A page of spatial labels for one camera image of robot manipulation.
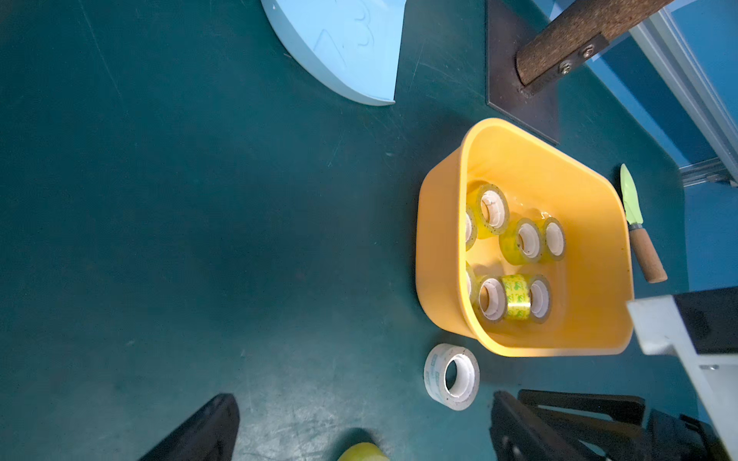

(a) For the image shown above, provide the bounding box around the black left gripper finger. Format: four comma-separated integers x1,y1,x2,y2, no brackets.
140,393,239,461

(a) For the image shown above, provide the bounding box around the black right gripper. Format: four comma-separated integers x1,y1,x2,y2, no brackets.
490,389,730,460

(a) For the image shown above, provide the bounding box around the transparent tape roll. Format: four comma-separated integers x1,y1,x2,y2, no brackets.
499,218,543,266
465,263,479,303
536,217,566,262
466,181,510,239
465,207,479,251
475,276,507,323
423,343,480,411
337,442,389,461
502,274,553,324

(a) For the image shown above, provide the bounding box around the yellow plastic storage box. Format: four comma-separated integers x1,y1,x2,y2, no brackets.
415,118,633,357

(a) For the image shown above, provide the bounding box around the pink blossom artificial tree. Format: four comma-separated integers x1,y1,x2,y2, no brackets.
515,0,669,86

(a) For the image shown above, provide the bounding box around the light blue plastic dustpan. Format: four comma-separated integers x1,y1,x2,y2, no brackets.
261,0,406,107

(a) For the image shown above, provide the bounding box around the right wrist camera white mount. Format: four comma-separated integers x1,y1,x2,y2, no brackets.
627,287,737,460

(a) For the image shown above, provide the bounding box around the green trowel wooden handle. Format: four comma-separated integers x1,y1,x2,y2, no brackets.
619,163,668,284

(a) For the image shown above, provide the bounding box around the dark metal tree base plate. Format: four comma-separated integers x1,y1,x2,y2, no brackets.
485,0,611,145

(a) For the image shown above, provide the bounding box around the aluminium frame rail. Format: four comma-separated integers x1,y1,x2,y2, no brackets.
630,9,737,187

